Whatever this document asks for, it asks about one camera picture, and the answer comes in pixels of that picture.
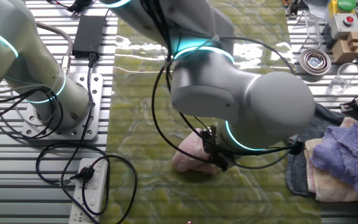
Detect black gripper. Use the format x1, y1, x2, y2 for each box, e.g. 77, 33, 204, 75
200, 125, 234, 172

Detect pink fluffy cloth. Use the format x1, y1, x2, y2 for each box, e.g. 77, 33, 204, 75
172, 128, 220, 174

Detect beige cloth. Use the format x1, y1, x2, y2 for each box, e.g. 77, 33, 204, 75
302, 116, 358, 204

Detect purple fluffy cloth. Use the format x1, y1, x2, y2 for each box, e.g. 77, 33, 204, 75
310, 121, 358, 201

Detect green marble pattern mat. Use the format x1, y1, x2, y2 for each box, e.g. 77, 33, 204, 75
99, 0, 323, 224

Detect dark grey towel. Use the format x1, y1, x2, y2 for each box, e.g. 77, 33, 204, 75
285, 102, 358, 197

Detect white power strip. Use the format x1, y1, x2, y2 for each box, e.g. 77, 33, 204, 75
68, 157, 109, 224

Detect small steel bowl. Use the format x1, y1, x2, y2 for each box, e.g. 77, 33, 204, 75
298, 48, 332, 76

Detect clear glass beaker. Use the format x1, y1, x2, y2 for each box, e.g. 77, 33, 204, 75
327, 62, 358, 96

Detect clear acrylic stand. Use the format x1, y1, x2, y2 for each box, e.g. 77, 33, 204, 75
292, 9, 323, 52

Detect wooden blocks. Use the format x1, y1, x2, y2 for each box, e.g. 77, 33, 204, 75
331, 30, 358, 65

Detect grey box red button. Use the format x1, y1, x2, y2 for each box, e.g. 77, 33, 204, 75
321, 12, 358, 49

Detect black power adapter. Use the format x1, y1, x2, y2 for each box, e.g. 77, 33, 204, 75
72, 14, 107, 60

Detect yellow box green button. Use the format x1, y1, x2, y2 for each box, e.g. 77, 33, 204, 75
328, 0, 358, 19

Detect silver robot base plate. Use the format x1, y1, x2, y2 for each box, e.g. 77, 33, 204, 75
22, 73, 104, 141

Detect black power cable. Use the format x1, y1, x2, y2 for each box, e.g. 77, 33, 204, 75
35, 52, 139, 224

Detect thick grey robot cable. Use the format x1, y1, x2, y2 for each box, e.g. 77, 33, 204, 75
35, 22, 74, 74

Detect black cord with red tip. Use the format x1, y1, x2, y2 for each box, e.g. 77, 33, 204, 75
47, 0, 111, 16

